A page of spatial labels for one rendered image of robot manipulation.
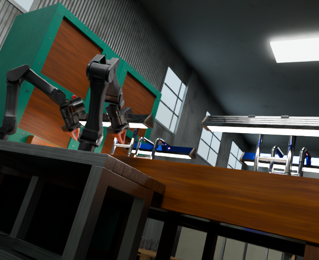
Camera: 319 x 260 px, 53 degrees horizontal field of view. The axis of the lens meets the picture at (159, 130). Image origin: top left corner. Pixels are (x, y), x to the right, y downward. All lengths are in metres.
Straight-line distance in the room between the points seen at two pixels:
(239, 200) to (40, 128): 1.56
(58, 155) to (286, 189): 0.73
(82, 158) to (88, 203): 0.15
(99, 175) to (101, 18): 4.46
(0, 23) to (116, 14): 2.05
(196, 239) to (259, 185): 6.34
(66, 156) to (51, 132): 1.30
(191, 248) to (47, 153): 6.46
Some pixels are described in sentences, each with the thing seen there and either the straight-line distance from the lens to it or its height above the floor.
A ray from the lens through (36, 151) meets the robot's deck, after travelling 1.19.
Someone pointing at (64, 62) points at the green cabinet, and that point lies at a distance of 2.45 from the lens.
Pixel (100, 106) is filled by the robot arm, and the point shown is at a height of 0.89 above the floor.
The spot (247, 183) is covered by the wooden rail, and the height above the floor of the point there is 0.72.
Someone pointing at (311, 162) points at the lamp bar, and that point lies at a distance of 2.01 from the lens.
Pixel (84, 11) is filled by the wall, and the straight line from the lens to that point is 5.07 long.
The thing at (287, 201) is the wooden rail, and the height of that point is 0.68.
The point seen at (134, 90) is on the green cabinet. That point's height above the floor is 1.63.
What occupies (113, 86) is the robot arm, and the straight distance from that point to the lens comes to 1.40.
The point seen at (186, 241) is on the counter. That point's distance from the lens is 7.49.
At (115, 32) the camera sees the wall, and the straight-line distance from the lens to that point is 5.51.
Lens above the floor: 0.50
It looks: 17 degrees up
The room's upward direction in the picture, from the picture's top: 16 degrees clockwise
